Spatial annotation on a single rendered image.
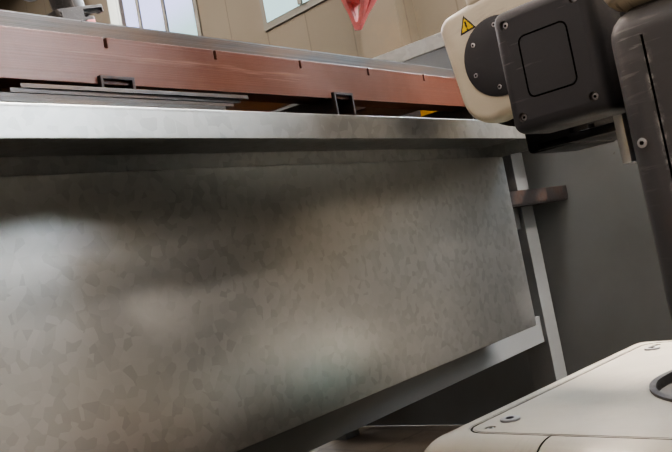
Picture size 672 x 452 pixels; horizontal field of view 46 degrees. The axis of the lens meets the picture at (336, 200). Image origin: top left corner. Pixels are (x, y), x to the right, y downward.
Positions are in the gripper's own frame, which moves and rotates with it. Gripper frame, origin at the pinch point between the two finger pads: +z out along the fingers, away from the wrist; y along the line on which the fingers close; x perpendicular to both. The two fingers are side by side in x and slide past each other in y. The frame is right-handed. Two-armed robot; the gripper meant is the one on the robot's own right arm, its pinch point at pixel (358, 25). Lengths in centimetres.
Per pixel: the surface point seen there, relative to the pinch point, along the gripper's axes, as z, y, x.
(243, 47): 13.3, 35.4, 7.8
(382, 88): 14.8, 5.8, 11.4
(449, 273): 47, -3, 21
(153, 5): -158, -254, -451
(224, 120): 31, 62, 37
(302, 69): 15.7, 27.0, 12.3
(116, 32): 17, 58, 9
